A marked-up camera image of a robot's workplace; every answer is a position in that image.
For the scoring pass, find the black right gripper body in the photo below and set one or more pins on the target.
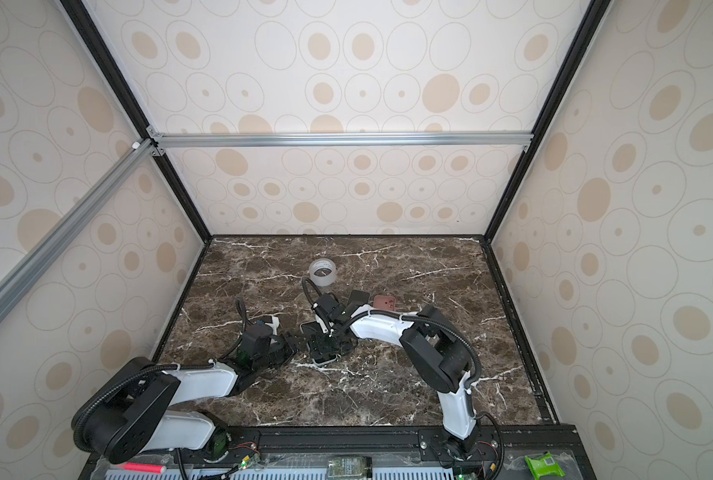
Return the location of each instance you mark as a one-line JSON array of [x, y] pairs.
[[330, 330]]

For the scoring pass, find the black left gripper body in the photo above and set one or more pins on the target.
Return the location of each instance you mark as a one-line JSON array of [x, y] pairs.
[[280, 353]]

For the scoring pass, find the pink phone case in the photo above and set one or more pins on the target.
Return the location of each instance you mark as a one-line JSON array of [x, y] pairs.
[[385, 302]]

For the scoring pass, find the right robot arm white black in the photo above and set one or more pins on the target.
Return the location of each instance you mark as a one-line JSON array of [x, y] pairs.
[[441, 354]]

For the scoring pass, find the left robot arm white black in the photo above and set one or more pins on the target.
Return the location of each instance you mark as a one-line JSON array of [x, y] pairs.
[[132, 412]]

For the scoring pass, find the clear tape roll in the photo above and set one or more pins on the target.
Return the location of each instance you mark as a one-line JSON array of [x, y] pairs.
[[322, 272]]

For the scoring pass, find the green circuit board module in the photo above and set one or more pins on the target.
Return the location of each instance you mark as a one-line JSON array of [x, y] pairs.
[[353, 467]]

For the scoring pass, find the pink marker pen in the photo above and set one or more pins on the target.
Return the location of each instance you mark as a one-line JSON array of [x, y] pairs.
[[143, 468]]

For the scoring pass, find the green plastic part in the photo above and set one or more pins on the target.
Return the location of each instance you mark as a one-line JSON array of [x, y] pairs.
[[544, 466]]

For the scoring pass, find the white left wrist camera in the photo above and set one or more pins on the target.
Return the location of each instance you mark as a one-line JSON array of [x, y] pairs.
[[273, 322]]

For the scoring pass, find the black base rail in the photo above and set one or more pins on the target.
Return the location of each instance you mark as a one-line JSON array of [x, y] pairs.
[[418, 445]]

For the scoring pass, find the silver aluminium rail back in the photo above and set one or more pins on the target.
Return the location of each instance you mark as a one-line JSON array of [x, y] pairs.
[[350, 139]]

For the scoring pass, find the silver aluminium rail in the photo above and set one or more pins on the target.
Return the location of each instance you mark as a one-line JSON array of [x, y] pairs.
[[20, 280], [350, 139]]

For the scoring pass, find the silver aluminium rail left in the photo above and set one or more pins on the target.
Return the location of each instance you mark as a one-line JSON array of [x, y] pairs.
[[20, 280]]

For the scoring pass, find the black corner frame post left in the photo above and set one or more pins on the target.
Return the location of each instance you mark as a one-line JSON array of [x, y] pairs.
[[79, 17]]

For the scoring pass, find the black corner frame post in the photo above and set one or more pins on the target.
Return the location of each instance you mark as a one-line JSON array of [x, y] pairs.
[[79, 17], [591, 21]]

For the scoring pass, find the black corner frame post right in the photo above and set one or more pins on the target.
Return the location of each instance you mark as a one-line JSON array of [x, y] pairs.
[[591, 21]]

